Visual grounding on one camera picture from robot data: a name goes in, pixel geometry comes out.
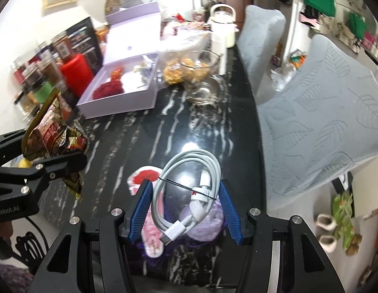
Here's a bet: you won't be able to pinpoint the lavender brocade drawstring pouch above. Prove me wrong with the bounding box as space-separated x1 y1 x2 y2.
186 199 225 242

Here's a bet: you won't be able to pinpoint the pink rose sachet packet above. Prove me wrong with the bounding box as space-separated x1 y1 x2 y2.
127 165 165 259

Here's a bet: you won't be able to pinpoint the brown green snack packet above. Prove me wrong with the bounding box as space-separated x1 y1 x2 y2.
21 88 89 200

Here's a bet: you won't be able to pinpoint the white usb cable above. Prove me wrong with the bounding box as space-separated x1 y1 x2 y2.
151 149 223 246

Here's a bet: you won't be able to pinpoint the dark red fluffy scrunchie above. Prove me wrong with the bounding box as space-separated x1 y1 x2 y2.
92 79 124 100

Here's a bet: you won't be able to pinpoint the red snack packet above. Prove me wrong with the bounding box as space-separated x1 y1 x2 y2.
111 67 124 82

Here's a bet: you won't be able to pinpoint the white fluffy slippers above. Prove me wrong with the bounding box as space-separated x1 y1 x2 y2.
315 214 337 253

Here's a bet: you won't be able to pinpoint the red plastic canister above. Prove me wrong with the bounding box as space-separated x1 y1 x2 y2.
60 54 94 98

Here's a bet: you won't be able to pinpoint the green slippers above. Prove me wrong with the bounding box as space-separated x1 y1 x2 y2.
331 191 355 251

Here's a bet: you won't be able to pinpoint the brown label spice jar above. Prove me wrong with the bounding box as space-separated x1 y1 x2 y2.
52 32 74 63

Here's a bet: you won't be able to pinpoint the lavender open gift box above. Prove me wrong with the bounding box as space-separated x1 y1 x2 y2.
77 2 161 119

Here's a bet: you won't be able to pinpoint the black snack bag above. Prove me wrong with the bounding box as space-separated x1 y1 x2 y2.
66 17 103 75

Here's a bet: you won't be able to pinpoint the clear glass mug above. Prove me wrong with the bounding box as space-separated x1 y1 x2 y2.
180 50 227 106

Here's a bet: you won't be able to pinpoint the near grey leaf chair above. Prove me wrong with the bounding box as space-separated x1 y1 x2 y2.
257 35 378 210

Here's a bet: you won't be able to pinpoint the grey leaf chair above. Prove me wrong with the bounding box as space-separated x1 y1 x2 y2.
237 5 286 95
257 35 378 210

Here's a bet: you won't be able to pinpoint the bag of waffle cookies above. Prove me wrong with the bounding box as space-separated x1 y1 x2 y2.
163 58 209 85

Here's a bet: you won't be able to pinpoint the far grey leaf chair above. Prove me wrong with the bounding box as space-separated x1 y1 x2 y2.
237 5 286 95

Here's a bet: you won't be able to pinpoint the cream white water bottle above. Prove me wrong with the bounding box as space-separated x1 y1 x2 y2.
207 3 238 48

